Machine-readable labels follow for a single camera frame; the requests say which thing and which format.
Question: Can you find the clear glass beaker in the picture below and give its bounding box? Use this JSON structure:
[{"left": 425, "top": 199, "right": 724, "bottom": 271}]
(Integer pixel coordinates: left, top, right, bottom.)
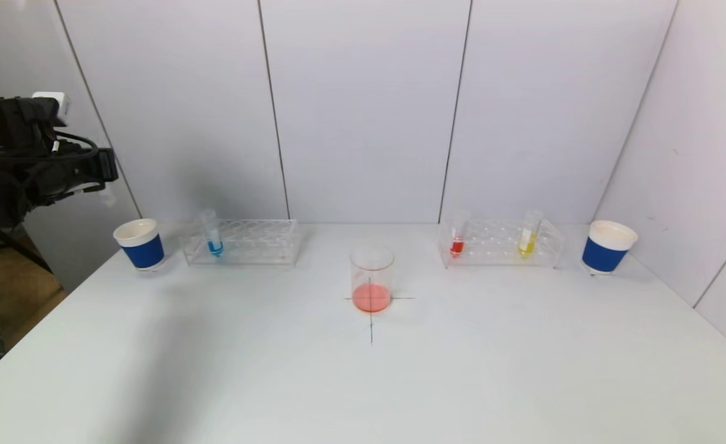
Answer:
[{"left": 349, "top": 244, "right": 395, "bottom": 314}]

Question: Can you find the test tube with red pigment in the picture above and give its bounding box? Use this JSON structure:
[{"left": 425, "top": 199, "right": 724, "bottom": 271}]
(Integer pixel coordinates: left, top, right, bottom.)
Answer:
[{"left": 450, "top": 210, "right": 471, "bottom": 257}]

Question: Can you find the clear acrylic test tube rack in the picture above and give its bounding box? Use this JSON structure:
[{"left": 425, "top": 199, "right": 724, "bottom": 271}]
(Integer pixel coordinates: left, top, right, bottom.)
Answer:
[
  {"left": 179, "top": 219, "right": 302, "bottom": 268},
  {"left": 438, "top": 216, "right": 567, "bottom": 269}
]

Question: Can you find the test tube with blue pigment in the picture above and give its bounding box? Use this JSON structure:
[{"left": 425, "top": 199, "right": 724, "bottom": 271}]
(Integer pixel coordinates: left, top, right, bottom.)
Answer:
[{"left": 200, "top": 210, "right": 225, "bottom": 257}]

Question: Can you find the test tube with yellow pigment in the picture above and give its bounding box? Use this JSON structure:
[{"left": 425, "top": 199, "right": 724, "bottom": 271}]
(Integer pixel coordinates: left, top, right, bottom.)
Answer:
[{"left": 519, "top": 210, "right": 545, "bottom": 258}]

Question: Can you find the blue white paper cup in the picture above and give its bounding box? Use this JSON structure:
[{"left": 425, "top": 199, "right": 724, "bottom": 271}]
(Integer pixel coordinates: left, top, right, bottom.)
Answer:
[
  {"left": 113, "top": 218, "right": 166, "bottom": 272},
  {"left": 582, "top": 220, "right": 639, "bottom": 275}
]

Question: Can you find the dark tripod stand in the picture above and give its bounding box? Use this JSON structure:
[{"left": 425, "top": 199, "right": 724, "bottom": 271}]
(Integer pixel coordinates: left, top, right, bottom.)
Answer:
[{"left": 0, "top": 228, "right": 52, "bottom": 275}]

